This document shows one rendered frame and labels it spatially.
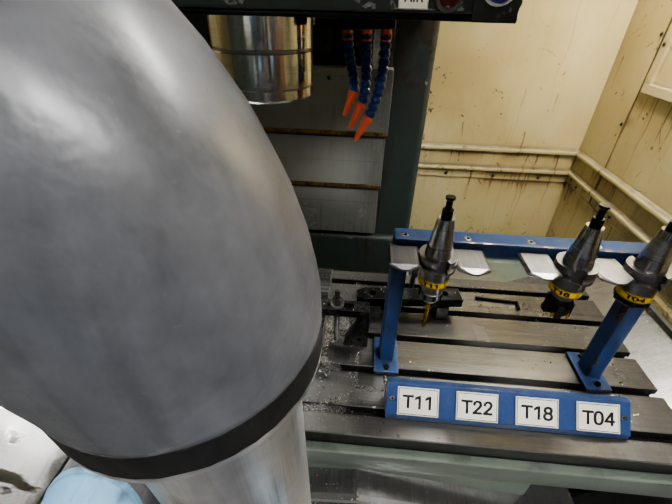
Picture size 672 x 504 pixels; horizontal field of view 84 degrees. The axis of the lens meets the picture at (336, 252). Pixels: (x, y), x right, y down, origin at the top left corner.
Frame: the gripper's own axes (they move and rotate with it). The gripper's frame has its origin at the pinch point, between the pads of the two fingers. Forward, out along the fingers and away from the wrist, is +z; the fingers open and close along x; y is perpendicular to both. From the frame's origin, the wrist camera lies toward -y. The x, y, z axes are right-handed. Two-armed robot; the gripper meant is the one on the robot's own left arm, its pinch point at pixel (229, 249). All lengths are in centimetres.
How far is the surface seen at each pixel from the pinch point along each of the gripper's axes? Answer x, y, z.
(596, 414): 64, 33, 1
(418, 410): 31.7, 34.2, -0.4
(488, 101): 63, 2, 106
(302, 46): 7.9, -23.5, 20.5
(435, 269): 30.8, 5.8, 6.3
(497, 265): 82, 70, 98
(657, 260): 63, 2, 7
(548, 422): 56, 34, 0
